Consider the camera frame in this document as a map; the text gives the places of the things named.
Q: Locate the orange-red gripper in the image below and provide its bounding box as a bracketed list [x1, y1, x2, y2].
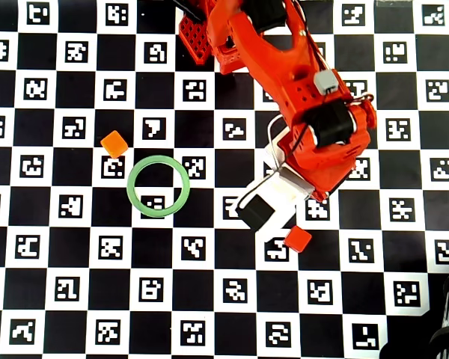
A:
[276, 129, 372, 202]

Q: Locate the red cube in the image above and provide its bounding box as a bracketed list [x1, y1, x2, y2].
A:
[284, 225, 313, 254]

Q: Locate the orange cube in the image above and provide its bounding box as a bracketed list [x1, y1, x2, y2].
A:
[100, 129, 129, 159]

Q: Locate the orange-red robot base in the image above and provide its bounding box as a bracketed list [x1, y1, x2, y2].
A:
[178, 14, 255, 75]

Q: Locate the grey connector block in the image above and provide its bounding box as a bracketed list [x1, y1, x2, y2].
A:
[313, 69, 340, 94]

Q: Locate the clear tape strip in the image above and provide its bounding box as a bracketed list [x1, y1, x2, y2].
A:
[375, 0, 412, 9]

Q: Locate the black white marker checkerboard mat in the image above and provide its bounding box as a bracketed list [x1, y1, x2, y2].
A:
[0, 0, 449, 359]

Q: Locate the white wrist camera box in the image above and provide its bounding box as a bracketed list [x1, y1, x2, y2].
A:
[234, 147, 317, 243]

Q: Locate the white servo cable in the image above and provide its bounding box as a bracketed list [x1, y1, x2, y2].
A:
[266, 113, 285, 169]

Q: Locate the green ring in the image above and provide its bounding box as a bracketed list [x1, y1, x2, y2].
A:
[126, 155, 192, 218]

